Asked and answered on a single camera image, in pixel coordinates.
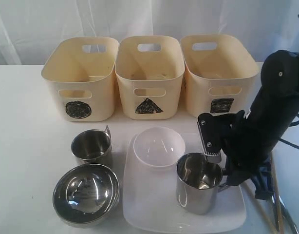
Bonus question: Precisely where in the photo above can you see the cream bin with triangle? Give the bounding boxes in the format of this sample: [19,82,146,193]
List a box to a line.
[115,36,185,120]

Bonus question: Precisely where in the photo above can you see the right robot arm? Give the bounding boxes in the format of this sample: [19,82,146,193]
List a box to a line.
[198,50,299,200]

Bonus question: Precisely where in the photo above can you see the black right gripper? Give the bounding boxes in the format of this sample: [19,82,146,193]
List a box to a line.
[198,110,274,200]

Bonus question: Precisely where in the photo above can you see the stainless steel bowl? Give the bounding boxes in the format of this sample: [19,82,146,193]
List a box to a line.
[52,164,121,228]

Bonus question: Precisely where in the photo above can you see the white round bowl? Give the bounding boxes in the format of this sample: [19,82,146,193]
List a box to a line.
[133,127,186,169]

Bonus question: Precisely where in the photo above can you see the cream bin with circle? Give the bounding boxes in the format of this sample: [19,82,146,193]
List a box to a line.
[41,37,119,122]

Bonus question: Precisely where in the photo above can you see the steel table knife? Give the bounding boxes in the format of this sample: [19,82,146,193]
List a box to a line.
[279,196,299,234]

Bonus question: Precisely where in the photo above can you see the steel mug wire handle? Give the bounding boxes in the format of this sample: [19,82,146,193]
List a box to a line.
[71,125,113,169]

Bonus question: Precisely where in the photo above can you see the wooden chopstick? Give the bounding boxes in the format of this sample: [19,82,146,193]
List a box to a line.
[242,184,277,234]
[270,152,284,234]

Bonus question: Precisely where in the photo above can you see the white curtain backdrop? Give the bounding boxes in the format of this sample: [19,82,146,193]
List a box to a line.
[0,0,299,65]

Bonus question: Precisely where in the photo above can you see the white square plate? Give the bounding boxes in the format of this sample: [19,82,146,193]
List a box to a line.
[122,139,246,234]

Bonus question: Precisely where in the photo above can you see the cream bin with square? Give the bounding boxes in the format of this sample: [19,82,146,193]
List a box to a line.
[180,34,260,117]

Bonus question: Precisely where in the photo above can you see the steel fork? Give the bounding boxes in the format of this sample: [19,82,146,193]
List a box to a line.
[271,195,280,232]

